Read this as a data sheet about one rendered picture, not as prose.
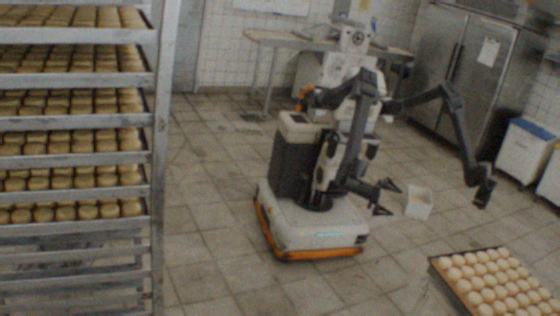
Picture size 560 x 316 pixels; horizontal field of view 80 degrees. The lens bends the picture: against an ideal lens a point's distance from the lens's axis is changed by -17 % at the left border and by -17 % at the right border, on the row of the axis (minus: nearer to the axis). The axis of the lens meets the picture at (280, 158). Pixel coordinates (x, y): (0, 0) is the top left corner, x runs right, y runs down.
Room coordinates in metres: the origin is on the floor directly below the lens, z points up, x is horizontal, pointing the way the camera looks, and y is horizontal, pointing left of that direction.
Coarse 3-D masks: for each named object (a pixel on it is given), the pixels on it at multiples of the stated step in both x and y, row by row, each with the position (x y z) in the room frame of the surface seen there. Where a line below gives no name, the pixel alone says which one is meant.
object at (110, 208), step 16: (0, 208) 0.64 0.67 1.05; (16, 208) 0.67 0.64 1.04; (32, 208) 0.69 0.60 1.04; (48, 208) 0.68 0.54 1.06; (64, 208) 0.70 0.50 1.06; (80, 208) 0.72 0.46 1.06; (96, 208) 0.73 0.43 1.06; (112, 208) 0.75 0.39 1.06; (128, 208) 0.77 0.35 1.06; (0, 224) 0.59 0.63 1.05
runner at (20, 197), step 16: (0, 192) 0.58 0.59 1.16; (16, 192) 0.59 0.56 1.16; (32, 192) 0.61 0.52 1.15; (48, 192) 0.63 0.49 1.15; (64, 192) 0.65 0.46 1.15; (80, 192) 0.67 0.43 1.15; (96, 192) 0.68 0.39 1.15; (112, 192) 0.70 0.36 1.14; (128, 192) 0.72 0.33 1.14; (144, 192) 0.74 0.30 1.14
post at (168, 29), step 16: (176, 0) 0.73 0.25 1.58; (176, 16) 0.73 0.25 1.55; (160, 32) 0.74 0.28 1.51; (176, 32) 0.74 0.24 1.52; (160, 48) 0.72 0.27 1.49; (160, 64) 0.72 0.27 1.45; (160, 80) 0.72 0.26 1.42; (160, 96) 0.73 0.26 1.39; (160, 112) 0.73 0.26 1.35; (160, 128) 0.73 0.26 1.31; (160, 144) 0.73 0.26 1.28; (160, 160) 0.73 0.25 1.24; (160, 176) 0.73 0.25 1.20; (160, 192) 0.73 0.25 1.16; (160, 208) 0.73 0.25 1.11; (160, 224) 0.73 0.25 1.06; (160, 240) 0.73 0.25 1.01; (160, 256) 0.73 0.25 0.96; (160, 272) 0.73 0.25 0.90; (160, 288) 0.73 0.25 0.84; (160, 304) 0.73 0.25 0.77
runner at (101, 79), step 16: (0, 80) 0.59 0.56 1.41; (16, 80) 0.61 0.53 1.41; (32, 80) 0.62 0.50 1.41; (48, 80) 0.64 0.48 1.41; (64, 80) 0.66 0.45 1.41; (80, 80) 0.67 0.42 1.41; (96, 80) 0.69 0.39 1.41; (112, 80) 0.70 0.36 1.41; (128, 80) 0.72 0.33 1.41; (144, 80) 0.74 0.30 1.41
